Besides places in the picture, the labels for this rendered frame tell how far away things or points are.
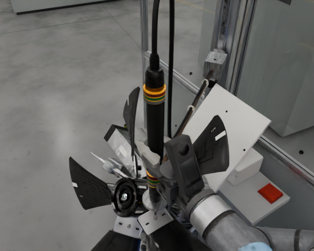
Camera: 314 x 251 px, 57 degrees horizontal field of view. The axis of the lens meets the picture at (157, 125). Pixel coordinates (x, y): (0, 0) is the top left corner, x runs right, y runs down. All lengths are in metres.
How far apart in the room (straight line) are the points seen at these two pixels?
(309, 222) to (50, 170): 2.03
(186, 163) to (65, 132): 2.55
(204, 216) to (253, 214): 0.82
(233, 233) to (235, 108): 0.59
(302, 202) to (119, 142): 0.85
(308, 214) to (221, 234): 1.00
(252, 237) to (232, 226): 0.03
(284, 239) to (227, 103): 0.58
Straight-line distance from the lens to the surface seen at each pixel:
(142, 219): 0.89
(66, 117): 3.23
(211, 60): 1.17
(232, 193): 1.39
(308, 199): 1.45
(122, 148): 1.17
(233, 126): 1.03
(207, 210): 0.54
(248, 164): 1.37
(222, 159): 0.72
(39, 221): 2.43
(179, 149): 0.53
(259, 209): 1.37
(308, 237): 0.60
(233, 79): 1.45
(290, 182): 1.46
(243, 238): 0.52
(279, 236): 0.61
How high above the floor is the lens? 1.95
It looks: 41 degrees down
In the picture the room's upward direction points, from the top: straight up
